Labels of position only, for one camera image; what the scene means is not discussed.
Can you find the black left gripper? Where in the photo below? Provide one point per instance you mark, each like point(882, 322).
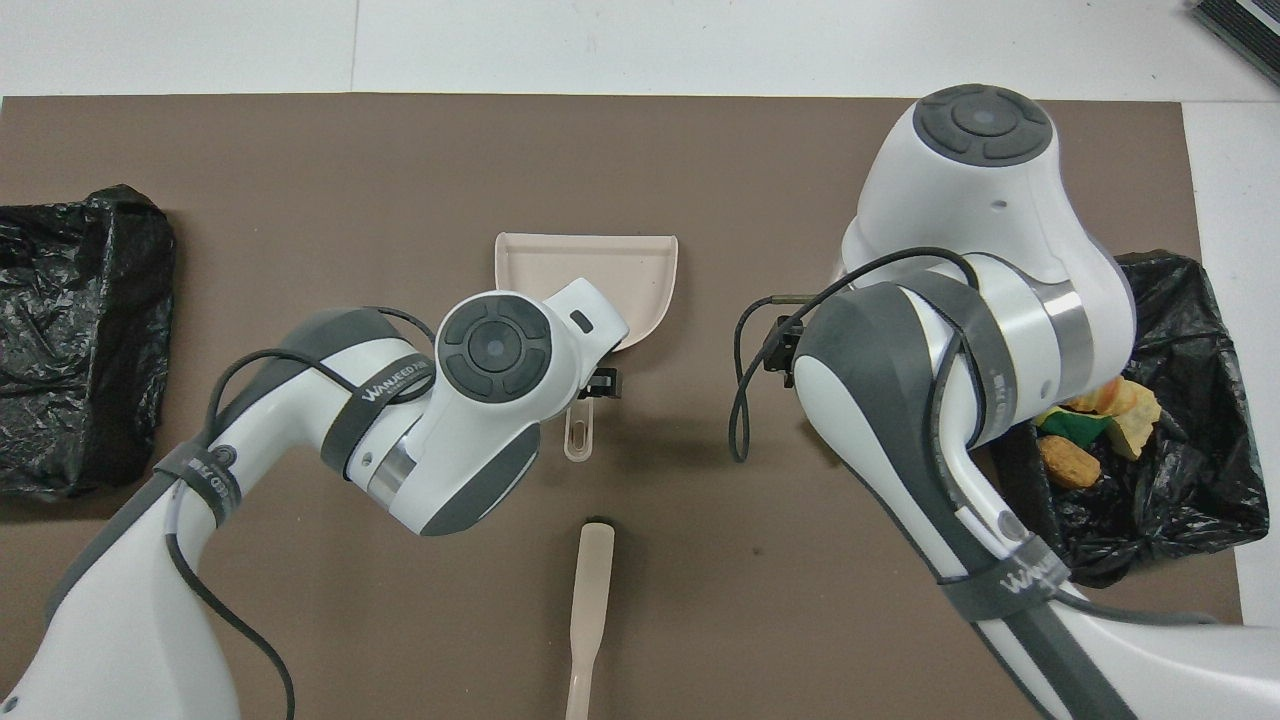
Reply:
point(603, 382)

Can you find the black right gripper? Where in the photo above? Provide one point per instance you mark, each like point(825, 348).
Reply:
point(782, 350)

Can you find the beige plastic dustpan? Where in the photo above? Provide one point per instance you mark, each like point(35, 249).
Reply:
point(590, 275)

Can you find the beige brush black bristles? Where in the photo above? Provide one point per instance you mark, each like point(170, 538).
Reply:
point(592, 580)

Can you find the small green yellow sponge wedge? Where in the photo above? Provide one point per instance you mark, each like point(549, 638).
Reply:
point(1075, 427)

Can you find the brown rounded sponge lump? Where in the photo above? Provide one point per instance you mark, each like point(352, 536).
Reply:
point(1070, 463)

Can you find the orange striped sponge piece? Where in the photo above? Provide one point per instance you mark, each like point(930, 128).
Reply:
point(1105, 398)

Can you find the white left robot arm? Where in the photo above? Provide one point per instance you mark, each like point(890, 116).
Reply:
point(480, 440)

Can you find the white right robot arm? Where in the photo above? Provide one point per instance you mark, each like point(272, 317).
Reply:
point(980, 200)

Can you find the black bag lined bin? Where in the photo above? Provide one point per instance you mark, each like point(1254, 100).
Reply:
point(1200, 480)
point(80, 350)

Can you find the brown table mat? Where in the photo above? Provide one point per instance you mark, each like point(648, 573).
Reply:
point(300, 200)

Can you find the beige sponge chunk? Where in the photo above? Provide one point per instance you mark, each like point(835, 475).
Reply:
point(1138, 430)

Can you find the dark ribbed device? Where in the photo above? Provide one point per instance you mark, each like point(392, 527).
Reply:
point(1245, 25)

